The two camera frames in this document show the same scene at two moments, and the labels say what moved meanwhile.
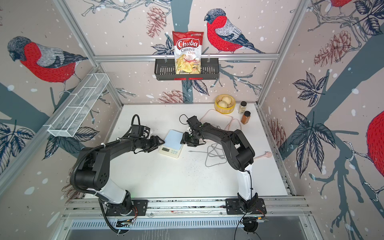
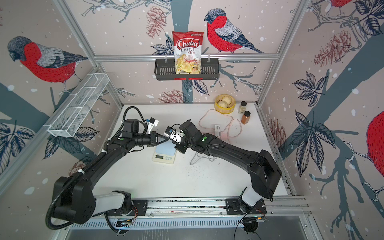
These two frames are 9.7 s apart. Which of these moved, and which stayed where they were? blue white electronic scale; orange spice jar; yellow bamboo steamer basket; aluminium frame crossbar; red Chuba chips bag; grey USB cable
Moved: grey USB cable; blue white electronic scale
Stayed: aluminium frame crossbar; orange spice jar; red Chuba chips bag; yellow bamboo steamer basket
